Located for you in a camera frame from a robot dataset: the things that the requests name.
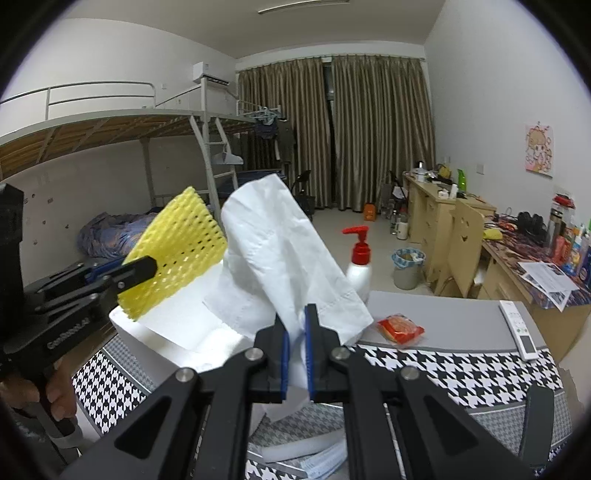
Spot yellow foam fruit net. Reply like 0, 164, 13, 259
118, 187, 228, 320

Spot white tissue paper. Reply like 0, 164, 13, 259
204, 175, 373, 388

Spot person's left hand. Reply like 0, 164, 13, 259
1, 356, 77, 421

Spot blue patterned blanket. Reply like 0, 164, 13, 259
76, 212, 156, 259

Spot white styrofoam box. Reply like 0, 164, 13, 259
109, 263, 253, 385

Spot houndstooth table mat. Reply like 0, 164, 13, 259
65, 328, 582, 479

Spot red snack packet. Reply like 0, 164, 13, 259
378, 314, 425, 345

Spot black smartphone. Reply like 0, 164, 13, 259
519, 385, 554, 470

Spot white remote control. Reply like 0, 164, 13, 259
499, 300, 539, 362

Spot white lotion pump bottle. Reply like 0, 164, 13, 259
342, 225, 372, 303

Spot blue lined trash bin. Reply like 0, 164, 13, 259
392, 247, 426, 290

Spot white metal bunk bed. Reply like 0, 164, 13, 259
1, 75, 284, 217

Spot wooden smiley chair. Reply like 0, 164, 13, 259
435, 200, 485, 298

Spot black folding chair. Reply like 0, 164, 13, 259
290, 170, 315, 220

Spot wooden desk with drawers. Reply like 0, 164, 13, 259
404, 173, 590, 361

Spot printed paper sheets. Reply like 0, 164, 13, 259
518, 262, 579, 311

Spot white air conditioner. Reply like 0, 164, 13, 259
192, 62, 235, 86

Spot orange container on floor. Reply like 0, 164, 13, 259
363, 203, 377, 222

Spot brown striped curtains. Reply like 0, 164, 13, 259
238, 55, 436, 211

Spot ceiling tube light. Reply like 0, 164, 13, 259
256, 0, 351, 15

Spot anime girl poster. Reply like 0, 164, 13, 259
525, 122, 554, 177

